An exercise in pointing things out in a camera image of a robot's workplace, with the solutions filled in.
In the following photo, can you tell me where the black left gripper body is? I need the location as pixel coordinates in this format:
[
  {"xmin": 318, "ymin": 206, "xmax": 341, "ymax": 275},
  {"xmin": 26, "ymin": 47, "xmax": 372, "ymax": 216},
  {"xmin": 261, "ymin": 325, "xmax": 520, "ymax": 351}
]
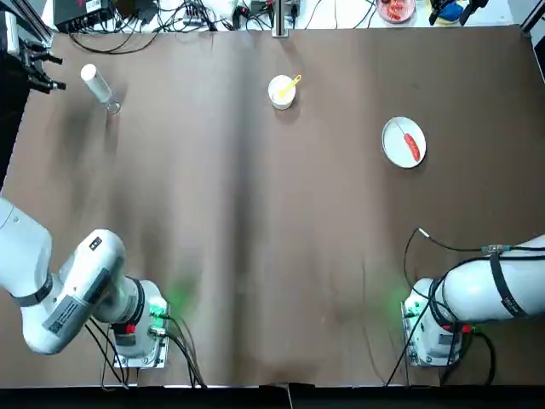
[{"xmin": 17, "ymin": 39, "xmax": 44, "ymax": 78}]

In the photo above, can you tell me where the white oil pot clear base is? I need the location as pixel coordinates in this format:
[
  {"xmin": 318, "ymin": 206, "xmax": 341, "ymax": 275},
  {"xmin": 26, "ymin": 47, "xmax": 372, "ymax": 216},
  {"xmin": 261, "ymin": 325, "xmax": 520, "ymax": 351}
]
[{"xmin": 79, "ymin": 63, "xmax": 123, "ymax": 114}]

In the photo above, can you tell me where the yellow oil brush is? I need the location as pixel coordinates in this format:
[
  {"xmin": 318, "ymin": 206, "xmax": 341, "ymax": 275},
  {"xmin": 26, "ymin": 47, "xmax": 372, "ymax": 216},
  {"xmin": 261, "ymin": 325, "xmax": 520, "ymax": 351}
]
[{"xmin": 277, "ymin": 74, "xmax": 302, "ymax": 101}]

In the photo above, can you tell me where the white bowl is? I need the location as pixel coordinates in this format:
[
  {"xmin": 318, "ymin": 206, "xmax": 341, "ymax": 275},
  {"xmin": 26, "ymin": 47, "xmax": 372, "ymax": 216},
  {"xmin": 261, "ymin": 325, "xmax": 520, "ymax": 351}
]
[{"xmin": 267, "ymin": 74, "xmax": 296, "ymax": 111}]

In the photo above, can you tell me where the blue cloth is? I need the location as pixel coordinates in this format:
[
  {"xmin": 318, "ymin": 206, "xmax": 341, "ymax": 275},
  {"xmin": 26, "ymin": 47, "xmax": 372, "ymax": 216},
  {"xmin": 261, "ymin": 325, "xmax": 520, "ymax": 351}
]
[{"xmin": 440, "ymin": 2, "xmax": 465, "ymax": 22}]

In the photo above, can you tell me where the pink plate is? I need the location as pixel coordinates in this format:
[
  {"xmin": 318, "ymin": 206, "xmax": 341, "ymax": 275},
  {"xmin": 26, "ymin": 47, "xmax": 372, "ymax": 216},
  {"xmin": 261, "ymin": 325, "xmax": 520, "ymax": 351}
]
[{"xmin": 376, "ymin": 0, "xmax": 417, "ymax": 25}]

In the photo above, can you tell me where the red cooked shrimp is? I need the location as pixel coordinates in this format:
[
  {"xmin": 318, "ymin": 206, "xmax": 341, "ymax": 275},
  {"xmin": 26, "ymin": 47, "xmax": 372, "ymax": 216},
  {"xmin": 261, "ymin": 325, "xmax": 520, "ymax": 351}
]
[{"xmin": 381, "ymin": 0, "xmax": 410, "ymax": 20}]

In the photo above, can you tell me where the black box with red logo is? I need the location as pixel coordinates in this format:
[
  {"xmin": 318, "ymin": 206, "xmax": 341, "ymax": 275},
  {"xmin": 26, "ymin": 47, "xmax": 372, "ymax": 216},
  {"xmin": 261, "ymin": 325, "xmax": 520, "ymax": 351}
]
[{"xmin": 53, "ymin": 0, "xmax": 117, "ymax": 33}]

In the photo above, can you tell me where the black power brick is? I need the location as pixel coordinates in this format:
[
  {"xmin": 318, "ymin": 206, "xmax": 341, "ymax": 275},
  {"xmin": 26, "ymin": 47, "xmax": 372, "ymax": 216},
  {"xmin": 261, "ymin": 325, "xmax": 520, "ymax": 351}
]
[{"xmin": 115, "ymin": 0, "xmax": 159, "ymax": 25}]

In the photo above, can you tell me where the red sausage on skewer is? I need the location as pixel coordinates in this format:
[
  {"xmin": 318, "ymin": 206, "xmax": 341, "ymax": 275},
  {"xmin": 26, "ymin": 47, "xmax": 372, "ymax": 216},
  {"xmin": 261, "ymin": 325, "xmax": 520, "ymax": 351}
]
[{"xmin": 395, "ymin": 118, "xmax": 422, "ymax": 163}]

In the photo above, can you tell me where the white round plate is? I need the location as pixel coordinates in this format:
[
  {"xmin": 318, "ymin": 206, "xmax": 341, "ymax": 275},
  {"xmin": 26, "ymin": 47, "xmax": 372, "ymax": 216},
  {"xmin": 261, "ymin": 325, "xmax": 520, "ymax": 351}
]
[{"xmin": 381, "ymin": 116, "xmax": 427, "ymax": 170}]

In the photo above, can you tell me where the grey usb hub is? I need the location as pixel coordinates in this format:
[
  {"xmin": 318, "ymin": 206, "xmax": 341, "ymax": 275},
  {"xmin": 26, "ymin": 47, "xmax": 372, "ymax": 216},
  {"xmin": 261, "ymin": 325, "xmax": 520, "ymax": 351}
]
[{"xmin": 181, "ymin": 3, "xmax": 206, "ymax": 23}]

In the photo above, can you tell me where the aluminium frame profile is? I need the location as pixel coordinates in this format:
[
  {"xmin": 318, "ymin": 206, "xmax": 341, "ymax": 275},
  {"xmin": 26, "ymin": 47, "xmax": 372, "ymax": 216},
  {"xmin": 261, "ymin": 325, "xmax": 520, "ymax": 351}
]
[
  {"xmin": 12, "ymin": 0, "xmax": 55, "ymax": 49},
  {"xmin": 518, "ymin": 0, "xmax": 545, "ymax": 35}
]

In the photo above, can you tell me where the aluminium upright post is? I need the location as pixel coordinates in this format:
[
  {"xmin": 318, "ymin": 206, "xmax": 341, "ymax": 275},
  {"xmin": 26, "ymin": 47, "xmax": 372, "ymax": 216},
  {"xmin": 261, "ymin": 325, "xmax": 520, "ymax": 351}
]
[{"xmin": 272, "ymin": 0, "xmax": 291, "ymax": 39}]

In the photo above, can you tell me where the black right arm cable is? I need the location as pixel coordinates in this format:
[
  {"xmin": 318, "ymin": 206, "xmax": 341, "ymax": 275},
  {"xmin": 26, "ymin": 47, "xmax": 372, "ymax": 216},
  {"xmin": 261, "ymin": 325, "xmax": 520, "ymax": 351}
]
[{"xmin": 403, "ymin": 228, "xmax": 514, "ymax": 299}]

